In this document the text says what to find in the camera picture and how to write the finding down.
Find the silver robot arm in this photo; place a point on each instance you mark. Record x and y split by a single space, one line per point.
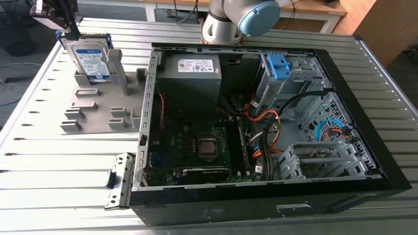
222 29

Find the green motherboard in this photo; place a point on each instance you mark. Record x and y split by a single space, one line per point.
176 147

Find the grey power supply unit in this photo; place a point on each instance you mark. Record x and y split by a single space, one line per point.
192 93

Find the metal disk bay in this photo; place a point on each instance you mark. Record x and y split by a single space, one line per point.
326 159

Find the blue plastic drive latch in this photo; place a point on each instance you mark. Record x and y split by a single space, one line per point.
277 66

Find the wooden cabinet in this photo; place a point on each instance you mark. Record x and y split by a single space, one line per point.
385 24

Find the metal expansion slot bracket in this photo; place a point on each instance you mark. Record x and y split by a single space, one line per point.
122 176

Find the CPU socket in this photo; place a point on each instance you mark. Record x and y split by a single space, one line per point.
207 149

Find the black PC case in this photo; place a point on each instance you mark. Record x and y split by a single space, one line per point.
228 205

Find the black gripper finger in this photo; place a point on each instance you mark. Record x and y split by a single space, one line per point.
71 29

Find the black graphics card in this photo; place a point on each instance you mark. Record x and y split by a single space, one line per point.
208 172

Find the black RAM slot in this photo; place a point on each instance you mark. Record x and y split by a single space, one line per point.
246 156
232 147

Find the hard disk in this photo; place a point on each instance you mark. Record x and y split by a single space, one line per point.
90 63

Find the wooden desk with white frame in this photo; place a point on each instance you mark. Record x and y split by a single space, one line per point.
326 8

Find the black office chair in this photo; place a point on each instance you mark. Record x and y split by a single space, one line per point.
20 46

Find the grey parts rack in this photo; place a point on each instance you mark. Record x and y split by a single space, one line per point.
100 115

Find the metal optical drive cage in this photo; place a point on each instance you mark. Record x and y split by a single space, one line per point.
294 85

